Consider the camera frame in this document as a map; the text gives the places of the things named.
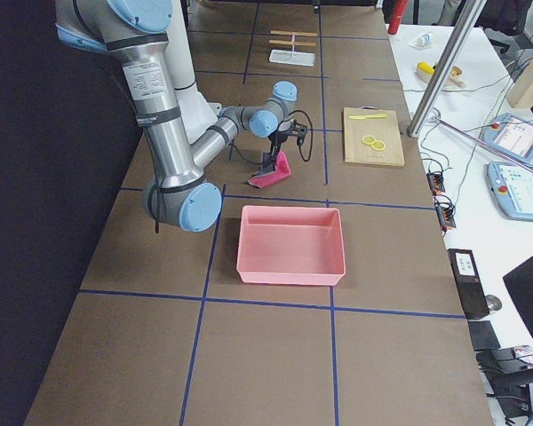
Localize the white rack tray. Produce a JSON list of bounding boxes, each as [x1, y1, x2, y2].
[[268, 49, 316, 67]]

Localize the pink microfiber cloth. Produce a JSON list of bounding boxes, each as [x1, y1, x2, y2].
[[248, 151, 291, 188]]

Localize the yellow plastic knife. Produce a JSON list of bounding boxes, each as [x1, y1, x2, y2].
[[347, 113, 387, 121]]

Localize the bamboo cutting board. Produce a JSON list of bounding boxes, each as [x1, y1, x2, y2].
[[343, 107, 405, 167]]

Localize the red fire extinguisher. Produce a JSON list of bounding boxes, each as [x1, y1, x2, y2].
[[387, 0, 409, 35]]

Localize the wooden rack dowel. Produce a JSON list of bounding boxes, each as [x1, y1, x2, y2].
[[268, 39, 316, 47], [270, 29, 318, 37]]

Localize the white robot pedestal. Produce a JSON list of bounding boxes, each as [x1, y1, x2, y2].
[[164, 0, 217, 144]]

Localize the black power box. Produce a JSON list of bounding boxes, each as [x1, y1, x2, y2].
[[447, 248, 489, 320]]

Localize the aluminium frame post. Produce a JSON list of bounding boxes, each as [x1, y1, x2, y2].
[[407, 0, 486, 138]]

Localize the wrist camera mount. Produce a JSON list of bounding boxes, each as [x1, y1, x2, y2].
[[290, 119, 308, 146]]

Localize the teach pendant tablet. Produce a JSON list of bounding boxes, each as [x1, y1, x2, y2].
[[480, 113, 533, 162], [486, 162, 533, 222]]

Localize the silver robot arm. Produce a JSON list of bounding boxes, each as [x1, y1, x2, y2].
[[55, 1, 306, 233]]

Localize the pink plastic bin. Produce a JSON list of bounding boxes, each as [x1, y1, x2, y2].
[[236, 205, 346, 286]]

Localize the lemon slice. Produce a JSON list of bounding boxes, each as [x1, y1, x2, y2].
[[362, 135, 378, 147], [371, 140, 386, 152]]

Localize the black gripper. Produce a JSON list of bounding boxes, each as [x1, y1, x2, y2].
[[260, 120, 293, 171]]

